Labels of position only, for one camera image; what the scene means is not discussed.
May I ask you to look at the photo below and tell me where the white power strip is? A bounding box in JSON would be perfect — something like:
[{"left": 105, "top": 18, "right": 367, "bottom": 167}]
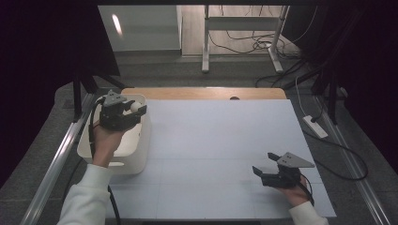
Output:
[{"left": 302, "top": 114, "right": 329, "bottom": 140}]

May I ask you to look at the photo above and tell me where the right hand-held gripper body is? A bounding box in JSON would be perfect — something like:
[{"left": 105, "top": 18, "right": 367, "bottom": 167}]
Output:
[{"left": 261, "top": 152, "right": 316, "bottom": 189}]

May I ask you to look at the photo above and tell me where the white cabinet panel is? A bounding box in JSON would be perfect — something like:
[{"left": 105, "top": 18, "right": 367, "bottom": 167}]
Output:
[{"left": 98, "top": 5, "right": 183, "bottom": 53}]

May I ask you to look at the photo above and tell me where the person's left hand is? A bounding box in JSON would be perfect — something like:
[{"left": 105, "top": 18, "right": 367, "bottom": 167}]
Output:
[{"left": 91, "top": 121, "right": 126, "bottom": 168}]

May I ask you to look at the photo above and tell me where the white plastic bin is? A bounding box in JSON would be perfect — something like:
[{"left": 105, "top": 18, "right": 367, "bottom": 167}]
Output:
[{"left": 76, "top": 93, "right": 152, "bottom": 176}]

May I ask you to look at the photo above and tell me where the white metal desk frame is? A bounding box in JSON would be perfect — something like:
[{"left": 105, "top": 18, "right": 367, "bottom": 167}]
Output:
[{"left": 201, "top": 5, "right": 290, "bottom": 74}]

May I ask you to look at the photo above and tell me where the black power strip cable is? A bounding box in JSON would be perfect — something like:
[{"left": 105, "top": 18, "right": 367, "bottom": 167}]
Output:
[{"left": 301, "top": 126, "right": 369, "bottom": 182}]

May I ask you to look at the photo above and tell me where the black metal stand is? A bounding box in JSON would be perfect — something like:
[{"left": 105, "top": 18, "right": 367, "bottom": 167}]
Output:
[
  {"left": 72, "top": 69, "right": 128, "bottom": 123},
  {"left": 313, "top": 67, "right": 349, "bottom": 126}
]

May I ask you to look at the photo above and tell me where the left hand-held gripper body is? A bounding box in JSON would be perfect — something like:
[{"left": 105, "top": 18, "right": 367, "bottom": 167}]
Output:
[{"left": 99, "top": 89, "right": 142, "bottom": 131}]

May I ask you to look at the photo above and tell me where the tangle of floor cables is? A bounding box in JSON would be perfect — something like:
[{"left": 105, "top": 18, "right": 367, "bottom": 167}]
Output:
[{"left": 208, "top": 5, "right": 303, "bottom": 60}]

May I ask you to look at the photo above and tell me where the wooden table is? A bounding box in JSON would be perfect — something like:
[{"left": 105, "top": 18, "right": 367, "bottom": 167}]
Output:
[{"left": 121, "top": 87, "right": 287, "bottom": 100}]

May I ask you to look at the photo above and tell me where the person's right hand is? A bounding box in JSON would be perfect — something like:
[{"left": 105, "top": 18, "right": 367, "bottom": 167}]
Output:
[{"left": 276, "top": 176, "right": 311, "bottom": 208}]

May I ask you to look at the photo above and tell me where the aluminium rail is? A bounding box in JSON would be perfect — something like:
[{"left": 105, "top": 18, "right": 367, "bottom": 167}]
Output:
[
  {"left": 20, "top": 93, "right": 97, "bottom": 225},
  {"left": 314, "top": 97, "right": 392, "bottom": 225}
]

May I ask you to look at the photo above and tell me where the thin white cable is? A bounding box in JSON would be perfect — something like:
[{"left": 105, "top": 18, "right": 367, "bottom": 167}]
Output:
[{"left": 295, "top": 76, "right": 310, "bottom": 117}]

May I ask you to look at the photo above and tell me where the black curtain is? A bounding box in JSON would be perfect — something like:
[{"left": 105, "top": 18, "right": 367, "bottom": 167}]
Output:
[
  {"left": 0, "top": 0, "right": 120, "bottom": 188},
  {"left": 285, "top": 0, "right": 398, "bottom": 184}
]

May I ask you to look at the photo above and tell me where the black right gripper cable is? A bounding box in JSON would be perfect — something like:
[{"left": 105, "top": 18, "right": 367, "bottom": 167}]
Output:
[{"left": 298, "top": 172, "right": 315, "bottom": 206}]

